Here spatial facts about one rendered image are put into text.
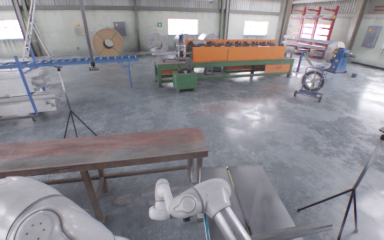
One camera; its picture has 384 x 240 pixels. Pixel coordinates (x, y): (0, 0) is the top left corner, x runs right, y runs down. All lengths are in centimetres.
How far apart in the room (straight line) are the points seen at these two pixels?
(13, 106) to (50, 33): 968
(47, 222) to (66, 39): 1388
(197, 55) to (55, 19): 985
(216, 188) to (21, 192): 78
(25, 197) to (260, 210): 134
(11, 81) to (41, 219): 453
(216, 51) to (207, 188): 574
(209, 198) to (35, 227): 75
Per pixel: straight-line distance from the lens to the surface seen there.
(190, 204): 94
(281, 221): 153
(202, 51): 630
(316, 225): 158
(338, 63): 1073
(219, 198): 101
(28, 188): 53
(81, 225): 42
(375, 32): 1400
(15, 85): 488
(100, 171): 247
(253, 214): 150
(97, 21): 1380
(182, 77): 551
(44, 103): 484
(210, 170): 173
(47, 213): 41
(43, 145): 236
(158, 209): 152
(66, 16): 1407
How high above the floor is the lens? 190
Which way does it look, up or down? 28 degrees down
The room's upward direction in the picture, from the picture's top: 1 degrees clockwise
